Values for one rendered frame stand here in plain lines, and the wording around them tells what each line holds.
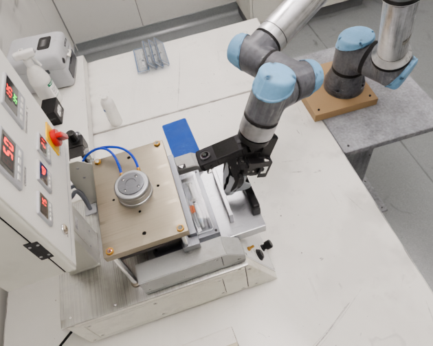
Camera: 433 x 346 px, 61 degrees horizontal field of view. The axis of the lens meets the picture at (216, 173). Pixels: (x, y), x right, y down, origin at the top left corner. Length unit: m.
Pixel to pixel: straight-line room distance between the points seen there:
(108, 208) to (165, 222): 0.14
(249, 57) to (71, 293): 0.70
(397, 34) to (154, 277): 0.90
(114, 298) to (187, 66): 1.12
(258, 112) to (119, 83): 1.11
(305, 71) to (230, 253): 0.43
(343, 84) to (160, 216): 0.90
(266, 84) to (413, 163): 1.76
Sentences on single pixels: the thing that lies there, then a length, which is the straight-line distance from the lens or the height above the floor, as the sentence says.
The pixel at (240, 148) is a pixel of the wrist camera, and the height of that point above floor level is 1.17.
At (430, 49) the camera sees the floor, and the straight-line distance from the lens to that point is 3.18.
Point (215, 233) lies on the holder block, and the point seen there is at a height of 0.99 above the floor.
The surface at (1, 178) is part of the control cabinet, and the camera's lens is 0.60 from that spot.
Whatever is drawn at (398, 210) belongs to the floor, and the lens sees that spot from 2.17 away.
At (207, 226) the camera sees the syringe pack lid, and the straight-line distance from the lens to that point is 0.89.
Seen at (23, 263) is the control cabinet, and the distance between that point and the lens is 0.72.
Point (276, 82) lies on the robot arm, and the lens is 0.69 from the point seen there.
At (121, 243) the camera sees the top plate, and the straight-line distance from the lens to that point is 0.80.
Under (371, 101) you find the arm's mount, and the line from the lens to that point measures 1.50.
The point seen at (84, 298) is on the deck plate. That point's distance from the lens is 0.99.
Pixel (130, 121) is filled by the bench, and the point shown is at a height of 0.75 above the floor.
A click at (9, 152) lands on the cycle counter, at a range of 0.64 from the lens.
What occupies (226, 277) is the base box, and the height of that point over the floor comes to 0.89.
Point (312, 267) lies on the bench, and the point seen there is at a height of 0.75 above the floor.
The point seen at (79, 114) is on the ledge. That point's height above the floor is 0.79.
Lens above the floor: 1.78
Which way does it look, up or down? 53 degrees down
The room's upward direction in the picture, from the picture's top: 12 degrees counter-clockwise
